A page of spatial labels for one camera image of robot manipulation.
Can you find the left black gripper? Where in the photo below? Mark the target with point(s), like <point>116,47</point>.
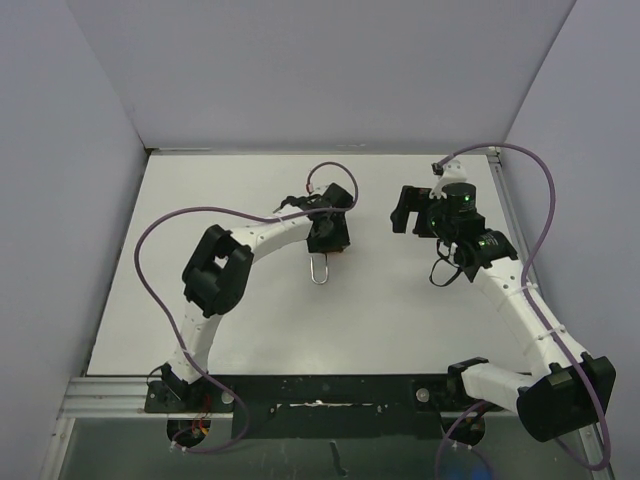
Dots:
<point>337,240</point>

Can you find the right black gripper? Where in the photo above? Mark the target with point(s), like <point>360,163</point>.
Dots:
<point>413,199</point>

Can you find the brass padlock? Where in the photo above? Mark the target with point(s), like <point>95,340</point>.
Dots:
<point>320,268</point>

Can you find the black padlock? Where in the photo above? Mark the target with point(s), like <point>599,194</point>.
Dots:
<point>313,202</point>

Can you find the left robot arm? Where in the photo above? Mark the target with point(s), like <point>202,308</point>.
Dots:
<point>216,275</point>

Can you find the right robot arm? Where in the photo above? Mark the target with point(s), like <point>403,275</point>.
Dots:
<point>565,388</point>

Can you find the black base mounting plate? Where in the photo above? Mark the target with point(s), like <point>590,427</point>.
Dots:
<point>331,423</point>

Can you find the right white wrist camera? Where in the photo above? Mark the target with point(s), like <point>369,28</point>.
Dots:
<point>447,172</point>

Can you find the aluminium frame rail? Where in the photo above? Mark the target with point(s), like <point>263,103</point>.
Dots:
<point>102,397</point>

